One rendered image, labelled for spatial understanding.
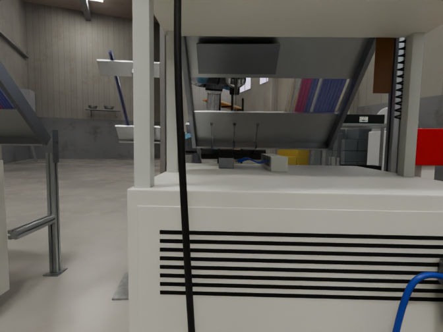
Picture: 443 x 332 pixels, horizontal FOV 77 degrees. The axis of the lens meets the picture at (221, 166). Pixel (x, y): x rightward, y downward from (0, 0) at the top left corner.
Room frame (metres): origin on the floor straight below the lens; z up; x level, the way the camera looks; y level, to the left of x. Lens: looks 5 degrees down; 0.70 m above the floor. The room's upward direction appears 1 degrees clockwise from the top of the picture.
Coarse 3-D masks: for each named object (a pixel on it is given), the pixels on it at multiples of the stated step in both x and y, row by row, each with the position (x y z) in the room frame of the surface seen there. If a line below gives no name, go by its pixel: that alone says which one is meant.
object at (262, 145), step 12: (204, 144) 1.41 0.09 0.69; (216, 144) 1.41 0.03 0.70; (228, 144) 1.41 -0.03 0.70; (240, 144) 1.41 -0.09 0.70; (252, 144) 1.41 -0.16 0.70; (264, 144) 1.41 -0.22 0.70; (276, 144) 1.41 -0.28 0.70; (288, 144) 1.41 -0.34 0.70; (300, 144) 1.41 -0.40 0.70; (312, 144) 1.41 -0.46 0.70; (324, 144) 1.41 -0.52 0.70
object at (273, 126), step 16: (208, 112) 1.29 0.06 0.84; (224, 112) 1.29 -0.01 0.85; (240, 112) 1.29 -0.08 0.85; (256, 112) 1.29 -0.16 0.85; (272, 112) 1.29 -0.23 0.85; (288, 112) 1.29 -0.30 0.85; (304, 112) 1.29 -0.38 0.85; (320, 112) 1.29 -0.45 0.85; (208, 128) 1.37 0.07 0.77; (224, 128) 1.36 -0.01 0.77; (240, 128) 1.36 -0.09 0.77; (272, 128) 1.36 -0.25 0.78; (288, 128) 1.35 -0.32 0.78; (304, 128) 1.35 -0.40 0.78; (320, 128) 1.35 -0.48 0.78
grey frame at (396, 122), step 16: (160, 32) 0.90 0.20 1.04; (160, 48) 0.90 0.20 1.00; (160, 64) 0.90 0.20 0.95; (400, 64) 0.88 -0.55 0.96; (160, 80) 0.90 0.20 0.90; (400, 80) 0.88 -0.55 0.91; (160, 96) 0.90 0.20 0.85; (400, 96) 0.88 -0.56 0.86; (160, 112) 0.90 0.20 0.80; (160, 128) 0.90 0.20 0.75; (160, 144) 0.90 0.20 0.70; (160, 160) 0.90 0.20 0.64; (192, 160) 1.43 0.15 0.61; (336, 160) 1.38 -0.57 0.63; (384, 160) 0.92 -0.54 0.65
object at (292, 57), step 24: (192, 48) 1.08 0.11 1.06; (216, 48) 1.03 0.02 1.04; (240, 48) 1.03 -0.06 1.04; (264, 48) 1.03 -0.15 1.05; (288, 48) 1.07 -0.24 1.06; (312, 48) 1.06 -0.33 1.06; (336, 48) 1.06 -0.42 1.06; (360, 48) 1.06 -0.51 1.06; (192, 72) 1.15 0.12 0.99; (216, 72) 1.10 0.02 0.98; (240, 72) 1.10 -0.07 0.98; (264, 72) 1.10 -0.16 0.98; (288, 72) 1.14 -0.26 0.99; (312, 72) 1.14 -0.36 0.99; (336, 72) 1.13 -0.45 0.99
